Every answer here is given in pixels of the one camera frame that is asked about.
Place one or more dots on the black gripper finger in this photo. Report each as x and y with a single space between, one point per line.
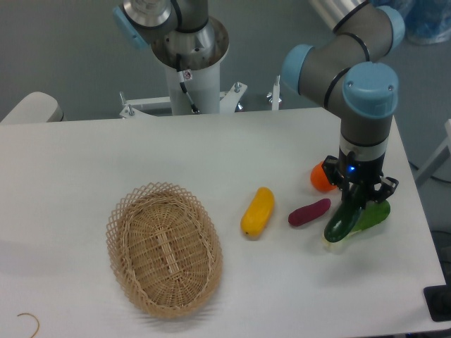
377 190
337 174

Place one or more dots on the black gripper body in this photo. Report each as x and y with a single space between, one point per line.
363 173

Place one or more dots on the green cucumber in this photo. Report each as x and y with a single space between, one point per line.
347 215

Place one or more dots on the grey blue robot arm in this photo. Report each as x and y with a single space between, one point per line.
345 77

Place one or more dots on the woven wicker basket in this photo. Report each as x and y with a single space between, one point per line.
164 250

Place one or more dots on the orange tangerine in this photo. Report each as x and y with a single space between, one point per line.
319 180

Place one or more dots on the green bok choy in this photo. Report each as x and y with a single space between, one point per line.
371 216

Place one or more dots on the purple sweet potato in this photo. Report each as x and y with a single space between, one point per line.
306 214

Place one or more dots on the black device at edge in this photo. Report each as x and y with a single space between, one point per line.
438 302

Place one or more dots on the blue plastic bag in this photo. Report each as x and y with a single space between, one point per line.
427 22

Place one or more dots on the white chair armrest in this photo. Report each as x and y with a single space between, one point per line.
36 107

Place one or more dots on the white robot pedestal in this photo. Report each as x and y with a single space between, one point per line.
192 66

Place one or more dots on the white metal frame bracket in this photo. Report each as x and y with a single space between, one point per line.
229 102

